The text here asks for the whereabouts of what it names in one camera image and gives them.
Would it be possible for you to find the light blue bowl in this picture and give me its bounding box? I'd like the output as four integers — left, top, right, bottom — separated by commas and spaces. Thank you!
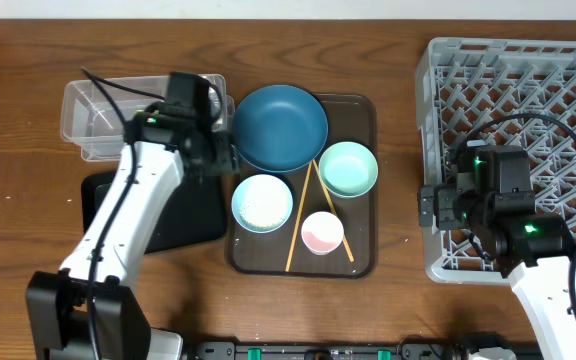
231, 174, 293, 234

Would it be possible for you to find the pink white cup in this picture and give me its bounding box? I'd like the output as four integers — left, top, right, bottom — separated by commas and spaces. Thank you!
301, 211, 344, 256

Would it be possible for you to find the white rice pile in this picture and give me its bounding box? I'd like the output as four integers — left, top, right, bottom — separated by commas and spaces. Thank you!
239, 193, 287, 231

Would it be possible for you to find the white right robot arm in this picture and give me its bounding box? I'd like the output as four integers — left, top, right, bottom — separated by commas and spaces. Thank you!
418, 185, 576, 359

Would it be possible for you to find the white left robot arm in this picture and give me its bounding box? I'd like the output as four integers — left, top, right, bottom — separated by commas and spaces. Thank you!
26, 112, 238, 359

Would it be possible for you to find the black waste tray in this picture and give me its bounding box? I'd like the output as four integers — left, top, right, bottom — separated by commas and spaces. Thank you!
81, 171, 228, 254

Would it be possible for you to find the clear plastic waste bin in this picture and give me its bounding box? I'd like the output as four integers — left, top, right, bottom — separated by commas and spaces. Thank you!
59, 73, 235, 163

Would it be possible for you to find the grey dishwasher rack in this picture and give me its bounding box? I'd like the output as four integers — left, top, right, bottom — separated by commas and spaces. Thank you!
414, 36, 576, 289

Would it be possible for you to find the dark blue plate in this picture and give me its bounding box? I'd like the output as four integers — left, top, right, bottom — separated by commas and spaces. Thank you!
232, 85, 329, 173

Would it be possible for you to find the mint green bowl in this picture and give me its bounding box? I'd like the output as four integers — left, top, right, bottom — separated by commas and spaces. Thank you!
318, 141, 379, 198

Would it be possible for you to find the right wooden chopstick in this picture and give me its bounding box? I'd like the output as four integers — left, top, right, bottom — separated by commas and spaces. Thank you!
312, 160, 355, 263

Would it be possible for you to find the wooden chopstick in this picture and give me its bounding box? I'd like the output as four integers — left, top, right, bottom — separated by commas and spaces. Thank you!
285, 161, 314, 272
312, 160, 355, 263

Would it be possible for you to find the brown serving tray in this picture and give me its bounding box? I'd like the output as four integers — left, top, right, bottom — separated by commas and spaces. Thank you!
225, 93, 378, 279

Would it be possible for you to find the left wooden chopstick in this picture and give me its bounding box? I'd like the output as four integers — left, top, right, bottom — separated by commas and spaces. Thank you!
285, 161, 314, 272

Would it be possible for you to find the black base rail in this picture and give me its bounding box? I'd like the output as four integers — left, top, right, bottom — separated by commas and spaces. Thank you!
182, 339, 544, 360

